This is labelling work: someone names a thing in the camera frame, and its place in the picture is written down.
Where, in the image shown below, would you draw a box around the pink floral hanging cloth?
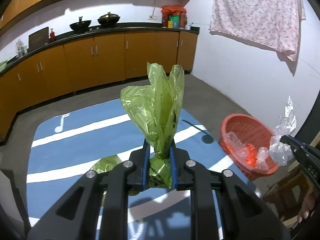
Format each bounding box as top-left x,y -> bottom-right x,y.
210,0 -> 305,62

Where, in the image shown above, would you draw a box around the clear plastic wrap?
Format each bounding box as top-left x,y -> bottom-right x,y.
268,96 -> 297,166

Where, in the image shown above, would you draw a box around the orange red wrapper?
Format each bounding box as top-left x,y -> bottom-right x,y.
245,144 -> 258,168

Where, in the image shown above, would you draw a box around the black wok with lid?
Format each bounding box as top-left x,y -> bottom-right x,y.
98,12 -> 120,28

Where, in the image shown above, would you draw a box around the red plastic basket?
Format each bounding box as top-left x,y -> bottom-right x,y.
219,114 -> 279,180

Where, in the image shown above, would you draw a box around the red bag of groceries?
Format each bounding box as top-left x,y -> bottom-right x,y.
161,5 -> 187,29

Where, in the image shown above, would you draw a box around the small bubble wrap piece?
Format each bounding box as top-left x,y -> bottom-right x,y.
255,147 -> 269,170

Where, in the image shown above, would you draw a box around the blue white striped tablecloth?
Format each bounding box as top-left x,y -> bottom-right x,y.
26,97 -> 262,240

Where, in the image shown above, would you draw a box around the light green plastic bag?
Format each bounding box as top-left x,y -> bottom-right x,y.
89,62 -> 186,197

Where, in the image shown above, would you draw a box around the dark cutting board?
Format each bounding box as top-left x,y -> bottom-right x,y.
28,27 -> 49,51

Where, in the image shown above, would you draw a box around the red bottle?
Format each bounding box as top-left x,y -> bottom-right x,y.
49,28 -> 55,42

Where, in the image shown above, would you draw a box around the person's right hand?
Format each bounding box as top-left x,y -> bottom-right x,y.
297,187 -> 317,223

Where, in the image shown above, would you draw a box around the wooden stool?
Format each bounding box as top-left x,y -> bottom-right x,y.
263,166 -> 311,229

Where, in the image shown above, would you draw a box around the clear bubble wrap sheet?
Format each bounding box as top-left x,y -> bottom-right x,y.
227,132 -> 249,160

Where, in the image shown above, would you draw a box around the black wok pan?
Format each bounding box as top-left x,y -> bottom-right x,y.
69,16 -> 91,33

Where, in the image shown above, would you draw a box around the orange lower kitchen cabinets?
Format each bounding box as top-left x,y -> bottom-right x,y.
1,29 -> 199,143

